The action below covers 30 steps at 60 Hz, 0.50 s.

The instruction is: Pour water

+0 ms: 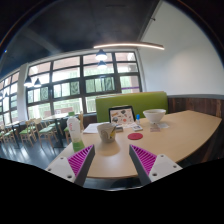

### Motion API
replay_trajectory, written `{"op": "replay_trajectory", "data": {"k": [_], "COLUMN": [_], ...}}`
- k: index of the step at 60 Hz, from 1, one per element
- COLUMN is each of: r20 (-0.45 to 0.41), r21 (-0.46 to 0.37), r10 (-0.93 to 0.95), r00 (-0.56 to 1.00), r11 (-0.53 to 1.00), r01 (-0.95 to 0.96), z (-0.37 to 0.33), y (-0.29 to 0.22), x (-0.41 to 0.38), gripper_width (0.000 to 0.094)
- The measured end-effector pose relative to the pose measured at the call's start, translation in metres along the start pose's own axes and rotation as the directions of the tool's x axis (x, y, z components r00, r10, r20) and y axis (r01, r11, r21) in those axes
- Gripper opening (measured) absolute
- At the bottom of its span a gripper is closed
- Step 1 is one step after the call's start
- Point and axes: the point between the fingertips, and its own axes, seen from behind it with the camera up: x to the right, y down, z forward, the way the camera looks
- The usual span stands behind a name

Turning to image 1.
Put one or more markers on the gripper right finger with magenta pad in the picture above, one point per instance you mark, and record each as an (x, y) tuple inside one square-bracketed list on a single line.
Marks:
[(151, 167)]

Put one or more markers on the green upholstered bench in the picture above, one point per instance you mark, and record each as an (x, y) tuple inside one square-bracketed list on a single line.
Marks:
[(139, 101)]

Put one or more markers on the black pendant lamp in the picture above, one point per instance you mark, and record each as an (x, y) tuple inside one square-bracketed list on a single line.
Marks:
[(101, 55), (28, 82)]

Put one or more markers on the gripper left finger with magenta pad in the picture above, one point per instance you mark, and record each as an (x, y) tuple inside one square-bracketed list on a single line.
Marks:
[(74, 168)]

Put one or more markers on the white ceramic bowl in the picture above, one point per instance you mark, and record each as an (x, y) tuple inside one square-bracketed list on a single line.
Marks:
[(154, 115)]

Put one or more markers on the white bottle with green cap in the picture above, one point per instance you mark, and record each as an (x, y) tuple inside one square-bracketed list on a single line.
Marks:
[(74, 125)]

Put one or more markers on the white paper sheet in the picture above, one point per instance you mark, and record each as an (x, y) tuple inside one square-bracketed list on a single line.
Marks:
[(91, 128)]

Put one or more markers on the white patterned cup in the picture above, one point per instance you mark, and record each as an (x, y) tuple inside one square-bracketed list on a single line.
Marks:
[(107, 132)]

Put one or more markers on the red round coaster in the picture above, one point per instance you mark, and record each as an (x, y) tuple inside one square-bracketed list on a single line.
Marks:
[(135, 136)]

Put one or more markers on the curved linear ceiling light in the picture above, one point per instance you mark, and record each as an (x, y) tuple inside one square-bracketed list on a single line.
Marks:
[(131, 44)]

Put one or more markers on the black pendant lamp left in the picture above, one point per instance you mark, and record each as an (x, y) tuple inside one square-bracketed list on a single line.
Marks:
[(28, 82)]

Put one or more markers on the tablet with colourful screen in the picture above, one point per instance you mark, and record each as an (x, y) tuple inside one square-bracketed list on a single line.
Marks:
[(121, 115)]

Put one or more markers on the small card on table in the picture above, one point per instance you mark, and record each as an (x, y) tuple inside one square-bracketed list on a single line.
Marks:
[(154, 129)]

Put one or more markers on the wooden chair green seat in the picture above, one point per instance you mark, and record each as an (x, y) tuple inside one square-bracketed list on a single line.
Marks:
[(27, 135), (44, 133)]

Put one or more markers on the small blue-capped bottle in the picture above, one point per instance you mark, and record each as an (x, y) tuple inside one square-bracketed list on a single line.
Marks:
[(138, 119)]

